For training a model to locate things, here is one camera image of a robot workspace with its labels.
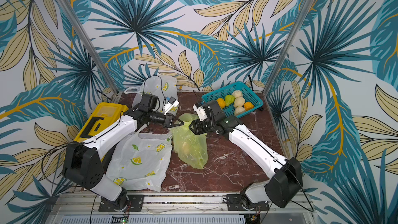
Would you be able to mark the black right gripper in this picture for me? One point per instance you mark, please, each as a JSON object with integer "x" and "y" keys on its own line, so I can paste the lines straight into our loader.
{"x": 201, "y": 124}

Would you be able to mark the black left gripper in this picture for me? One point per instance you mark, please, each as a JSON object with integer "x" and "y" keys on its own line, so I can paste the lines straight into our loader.
{"x": 168, "y": 121}

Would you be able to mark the orange pear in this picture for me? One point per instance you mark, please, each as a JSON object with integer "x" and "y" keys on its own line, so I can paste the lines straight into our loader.
{"x": 221, "y": 102}
{"x": 248, "y": 106}

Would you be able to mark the small green pear back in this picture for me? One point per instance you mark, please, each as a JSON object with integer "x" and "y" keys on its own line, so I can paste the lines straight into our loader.
{"x": 229, "y": 99}

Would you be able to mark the white pear front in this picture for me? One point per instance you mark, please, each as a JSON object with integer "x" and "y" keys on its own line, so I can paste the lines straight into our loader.
{"x": 239, "y": 110}

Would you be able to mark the green avocado plastic bag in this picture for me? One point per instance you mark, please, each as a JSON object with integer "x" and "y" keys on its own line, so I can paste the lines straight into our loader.
{"x": 191, "y": 148}

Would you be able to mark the white lemon plastic bag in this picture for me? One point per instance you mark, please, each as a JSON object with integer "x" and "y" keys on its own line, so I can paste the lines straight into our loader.
{"x": 140, "y": 161}

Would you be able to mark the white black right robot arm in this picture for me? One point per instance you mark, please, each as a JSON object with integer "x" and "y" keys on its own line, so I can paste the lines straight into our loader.
{"x": 284, "y": 175}

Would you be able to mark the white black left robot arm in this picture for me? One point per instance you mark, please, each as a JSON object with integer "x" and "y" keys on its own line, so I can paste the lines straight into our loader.
{"x": 82, "y": 164}

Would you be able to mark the teal plastic basket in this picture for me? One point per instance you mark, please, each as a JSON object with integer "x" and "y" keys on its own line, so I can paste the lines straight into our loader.
{"x": 248, "y": 95}

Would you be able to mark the yellow tool box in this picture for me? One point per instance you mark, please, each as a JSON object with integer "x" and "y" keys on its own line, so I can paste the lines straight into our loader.
{"x": 103, "y": 130}

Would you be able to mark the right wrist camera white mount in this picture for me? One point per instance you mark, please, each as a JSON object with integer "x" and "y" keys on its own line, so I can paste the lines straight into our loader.
{"x": 200, "y": 111}

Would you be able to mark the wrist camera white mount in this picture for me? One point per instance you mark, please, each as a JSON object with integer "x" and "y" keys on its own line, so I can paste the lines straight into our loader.
{"x": 171, "y": 105}
{"x": 200, "y": 111}

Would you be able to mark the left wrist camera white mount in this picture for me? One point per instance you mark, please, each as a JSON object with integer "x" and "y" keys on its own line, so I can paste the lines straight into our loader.
{"x": 171, "y": 105}

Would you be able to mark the aluminium left frame post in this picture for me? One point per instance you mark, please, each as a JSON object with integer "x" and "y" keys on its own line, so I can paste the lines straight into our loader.
{"x": 78, "y": 27}

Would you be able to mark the aluminium frame post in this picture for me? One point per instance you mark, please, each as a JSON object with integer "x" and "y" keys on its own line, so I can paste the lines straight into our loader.
{"x": 301, "y": 15}
{"x": 78, "y": 27}

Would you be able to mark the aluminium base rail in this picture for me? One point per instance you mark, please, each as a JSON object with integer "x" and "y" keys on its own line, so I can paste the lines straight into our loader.
{"x": 178, "y": 208}

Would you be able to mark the aluminium right frame post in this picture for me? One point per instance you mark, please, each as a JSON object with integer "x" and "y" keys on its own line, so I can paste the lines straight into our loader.
{"x": 301, "y": 15}

